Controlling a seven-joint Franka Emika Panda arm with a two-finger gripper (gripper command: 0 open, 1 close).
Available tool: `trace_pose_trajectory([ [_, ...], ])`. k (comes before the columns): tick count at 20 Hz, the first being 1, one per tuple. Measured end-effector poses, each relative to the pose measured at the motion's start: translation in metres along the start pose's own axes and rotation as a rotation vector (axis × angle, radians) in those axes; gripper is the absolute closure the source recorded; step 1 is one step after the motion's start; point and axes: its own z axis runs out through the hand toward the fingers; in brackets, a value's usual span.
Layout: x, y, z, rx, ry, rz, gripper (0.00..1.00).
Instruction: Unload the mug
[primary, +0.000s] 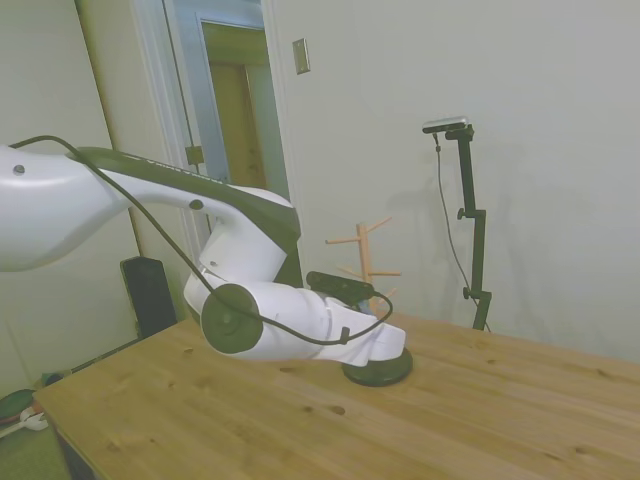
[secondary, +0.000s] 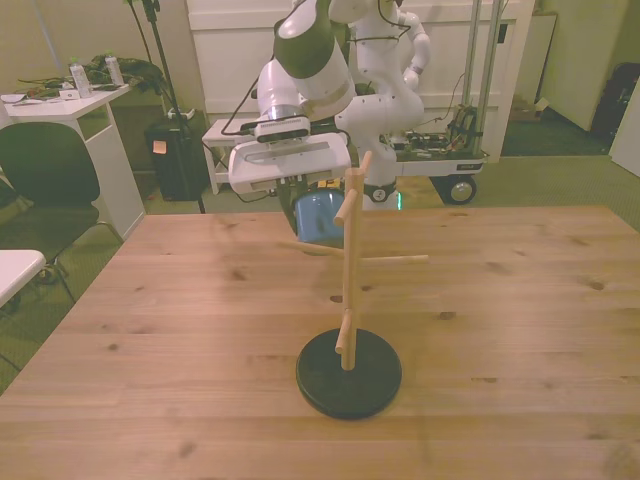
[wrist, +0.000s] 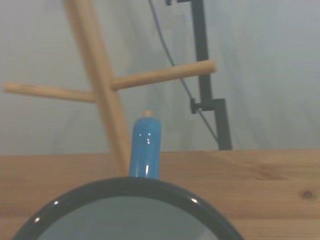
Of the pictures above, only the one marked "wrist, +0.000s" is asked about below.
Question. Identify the blue enamel mug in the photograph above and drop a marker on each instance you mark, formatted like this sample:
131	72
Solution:
146	145

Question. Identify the black camera stand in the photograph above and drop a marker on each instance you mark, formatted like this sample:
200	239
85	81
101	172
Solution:
201	37

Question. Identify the wooden mug tree, black base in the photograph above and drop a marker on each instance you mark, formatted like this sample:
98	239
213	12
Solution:
100	80

